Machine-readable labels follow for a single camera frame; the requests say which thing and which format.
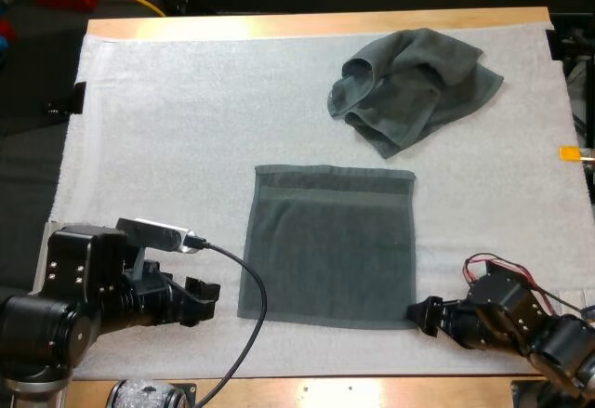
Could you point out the orange table clip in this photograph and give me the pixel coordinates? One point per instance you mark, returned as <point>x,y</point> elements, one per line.
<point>574,153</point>

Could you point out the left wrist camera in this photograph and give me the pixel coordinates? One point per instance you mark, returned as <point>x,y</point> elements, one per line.
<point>155,236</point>

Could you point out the crumpled grey-green towel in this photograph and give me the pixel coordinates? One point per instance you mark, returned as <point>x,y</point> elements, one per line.
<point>409,82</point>

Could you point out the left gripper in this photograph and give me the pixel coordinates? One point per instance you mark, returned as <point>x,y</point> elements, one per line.
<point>88,264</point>

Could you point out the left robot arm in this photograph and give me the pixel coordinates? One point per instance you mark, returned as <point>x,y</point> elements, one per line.
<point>39,329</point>

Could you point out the dark table clamp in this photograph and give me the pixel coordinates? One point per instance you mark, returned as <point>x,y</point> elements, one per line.
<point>74,99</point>

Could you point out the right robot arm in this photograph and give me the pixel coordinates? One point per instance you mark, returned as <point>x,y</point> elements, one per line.
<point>564,347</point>

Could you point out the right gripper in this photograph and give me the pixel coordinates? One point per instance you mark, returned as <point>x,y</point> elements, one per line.
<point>502,306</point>

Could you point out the flat grey-green towel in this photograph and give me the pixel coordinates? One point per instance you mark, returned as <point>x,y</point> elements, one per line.
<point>330,250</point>

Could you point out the ribbed aluminium rail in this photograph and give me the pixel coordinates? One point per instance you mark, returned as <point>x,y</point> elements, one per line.
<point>569,298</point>

